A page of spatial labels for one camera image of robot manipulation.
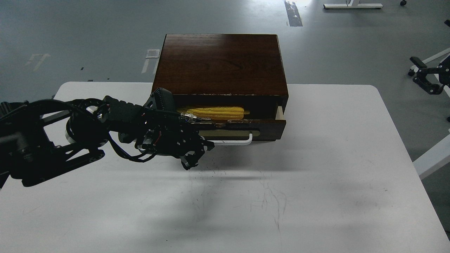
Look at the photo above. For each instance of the wooden drawer with white handle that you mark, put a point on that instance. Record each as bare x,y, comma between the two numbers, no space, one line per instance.
263,124

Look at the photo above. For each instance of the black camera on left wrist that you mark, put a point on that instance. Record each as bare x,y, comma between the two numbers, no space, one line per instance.
161,99

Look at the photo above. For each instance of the yellow corn cob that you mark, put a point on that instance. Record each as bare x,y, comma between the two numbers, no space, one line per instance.
216,113

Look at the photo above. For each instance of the white desk base bar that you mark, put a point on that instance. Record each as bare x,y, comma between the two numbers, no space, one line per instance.
353,4

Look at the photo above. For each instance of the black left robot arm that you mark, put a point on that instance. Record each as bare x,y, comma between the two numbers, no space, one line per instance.
48,138

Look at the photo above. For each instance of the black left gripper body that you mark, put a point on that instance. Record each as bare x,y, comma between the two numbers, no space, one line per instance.
168,134

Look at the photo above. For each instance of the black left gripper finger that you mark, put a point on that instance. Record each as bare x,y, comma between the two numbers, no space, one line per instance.
202,145
189,159

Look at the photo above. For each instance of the dark wooden drawer cabinet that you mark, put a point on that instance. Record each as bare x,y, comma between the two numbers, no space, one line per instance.
222,65

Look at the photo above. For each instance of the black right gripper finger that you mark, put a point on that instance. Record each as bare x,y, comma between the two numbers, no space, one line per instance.
423,71

